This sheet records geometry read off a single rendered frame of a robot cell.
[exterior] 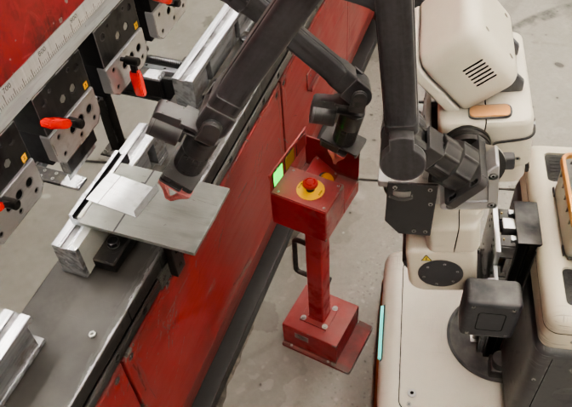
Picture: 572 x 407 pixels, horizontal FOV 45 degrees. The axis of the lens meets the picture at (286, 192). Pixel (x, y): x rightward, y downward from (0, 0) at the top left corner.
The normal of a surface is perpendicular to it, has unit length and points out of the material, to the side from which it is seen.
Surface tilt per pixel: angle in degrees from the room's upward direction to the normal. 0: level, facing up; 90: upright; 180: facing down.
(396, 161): 89
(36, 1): 90
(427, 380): 0
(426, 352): 0
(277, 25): 88
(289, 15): 88
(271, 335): 0
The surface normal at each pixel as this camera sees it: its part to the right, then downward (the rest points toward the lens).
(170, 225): -0.05, -0.67
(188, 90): -0.33, 0.71
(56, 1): 0.94, 0.22
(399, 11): -0.07, 0.73
